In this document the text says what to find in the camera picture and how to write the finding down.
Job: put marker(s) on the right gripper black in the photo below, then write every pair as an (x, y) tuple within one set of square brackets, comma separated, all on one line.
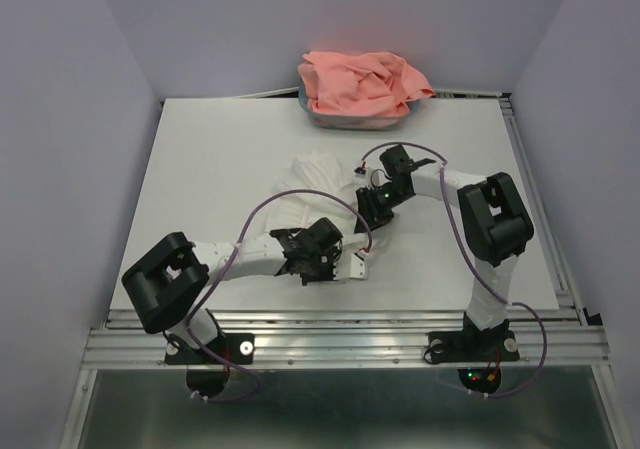
[(369, 209)]

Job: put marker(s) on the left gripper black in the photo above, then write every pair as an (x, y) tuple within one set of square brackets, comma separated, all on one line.
[(332, 256)]

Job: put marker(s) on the white pleated skirt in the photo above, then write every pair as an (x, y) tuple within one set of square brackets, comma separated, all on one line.
[(323, 172)]

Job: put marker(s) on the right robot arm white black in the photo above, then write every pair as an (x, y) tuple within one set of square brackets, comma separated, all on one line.
[(489, 220)]

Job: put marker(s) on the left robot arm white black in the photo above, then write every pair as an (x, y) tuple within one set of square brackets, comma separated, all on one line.
[(164, 284)]

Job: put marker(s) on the grey fabric basket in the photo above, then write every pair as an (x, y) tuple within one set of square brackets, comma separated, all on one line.
[(344, 122)]

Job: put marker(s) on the pink skirt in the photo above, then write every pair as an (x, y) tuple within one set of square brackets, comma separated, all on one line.
[(377, 84)]

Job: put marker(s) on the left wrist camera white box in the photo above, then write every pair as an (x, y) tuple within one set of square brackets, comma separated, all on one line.
[(351, 266)]

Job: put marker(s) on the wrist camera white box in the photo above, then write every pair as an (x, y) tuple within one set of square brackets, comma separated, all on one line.
[(351, 266), (366, 177)]

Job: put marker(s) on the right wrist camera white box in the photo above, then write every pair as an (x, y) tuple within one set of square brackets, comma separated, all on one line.
[(366, 177)]

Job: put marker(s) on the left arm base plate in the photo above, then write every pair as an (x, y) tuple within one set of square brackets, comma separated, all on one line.
[(219, 371)]

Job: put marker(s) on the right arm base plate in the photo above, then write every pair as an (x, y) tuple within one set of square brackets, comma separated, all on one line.
[(480, 354)]

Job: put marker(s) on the aluminium frame rail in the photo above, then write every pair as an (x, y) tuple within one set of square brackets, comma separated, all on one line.
[(342, 363)]

